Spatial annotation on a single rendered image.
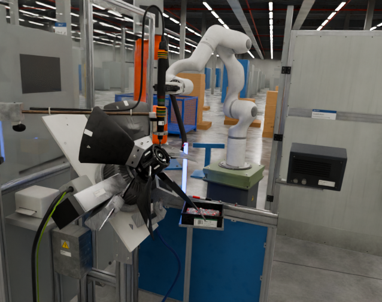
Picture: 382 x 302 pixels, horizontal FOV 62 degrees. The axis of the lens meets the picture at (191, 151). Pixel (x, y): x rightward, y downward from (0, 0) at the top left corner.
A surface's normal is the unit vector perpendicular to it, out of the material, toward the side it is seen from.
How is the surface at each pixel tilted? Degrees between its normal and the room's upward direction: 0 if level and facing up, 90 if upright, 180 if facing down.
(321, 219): 90
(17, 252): 90
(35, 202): 90
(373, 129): 90
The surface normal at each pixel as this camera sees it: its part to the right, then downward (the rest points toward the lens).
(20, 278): 0.94, 0.13
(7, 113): 0.25, 0.24
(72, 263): -0.35, 0.20
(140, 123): 0.18, -0.57
